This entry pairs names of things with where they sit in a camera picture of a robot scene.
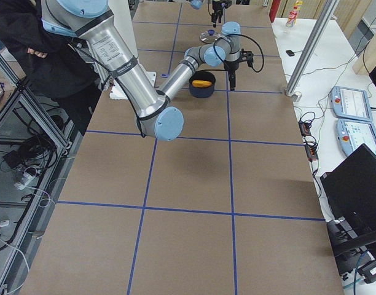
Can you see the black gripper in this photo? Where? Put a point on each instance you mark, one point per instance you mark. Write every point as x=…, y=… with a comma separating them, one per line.
x=231, y=66
x=216, y=8

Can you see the yellow corn cob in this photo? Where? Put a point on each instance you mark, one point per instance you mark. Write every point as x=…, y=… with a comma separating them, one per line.
x=201, y=84

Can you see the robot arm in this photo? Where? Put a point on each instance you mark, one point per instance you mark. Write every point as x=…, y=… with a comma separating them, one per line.
x=93, y=21
x=197, y=4

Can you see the person's hand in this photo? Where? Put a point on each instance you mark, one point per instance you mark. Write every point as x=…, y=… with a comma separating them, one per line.
x=36, y=53

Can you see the red fire extinguisher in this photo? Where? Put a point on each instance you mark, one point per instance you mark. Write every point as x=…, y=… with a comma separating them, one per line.
x=274, y=9

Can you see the small black box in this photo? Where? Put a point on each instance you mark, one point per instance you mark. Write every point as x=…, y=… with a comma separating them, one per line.
x=290, y=53

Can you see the small metal cylinder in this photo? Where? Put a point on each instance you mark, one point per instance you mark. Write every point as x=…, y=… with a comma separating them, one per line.
x=297, y=96

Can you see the black power strip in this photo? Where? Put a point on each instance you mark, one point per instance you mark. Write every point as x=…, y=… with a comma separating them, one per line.
x=309, y=141

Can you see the upper teach pendant tablet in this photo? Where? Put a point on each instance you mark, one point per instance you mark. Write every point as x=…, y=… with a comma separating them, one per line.
x=351, y=103

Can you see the teach pendant tablet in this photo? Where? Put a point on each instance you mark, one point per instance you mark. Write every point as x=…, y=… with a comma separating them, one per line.
x=353, y=133
x=351, y=103

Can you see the lower teach pendant tablet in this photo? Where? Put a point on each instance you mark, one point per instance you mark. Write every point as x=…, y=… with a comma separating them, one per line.
x=353, y=133

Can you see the black laptop on stand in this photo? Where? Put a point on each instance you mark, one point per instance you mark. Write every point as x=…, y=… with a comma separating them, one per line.
x=351, y=193

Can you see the person in black clothes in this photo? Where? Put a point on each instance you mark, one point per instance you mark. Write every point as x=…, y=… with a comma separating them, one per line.
x=54, y=69

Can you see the dark blue saucepan with handle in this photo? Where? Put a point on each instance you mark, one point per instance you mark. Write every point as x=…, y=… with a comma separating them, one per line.
x=203, y=89

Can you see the aluminium frame post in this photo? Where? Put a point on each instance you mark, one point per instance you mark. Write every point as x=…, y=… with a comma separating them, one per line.
x=313, y=39

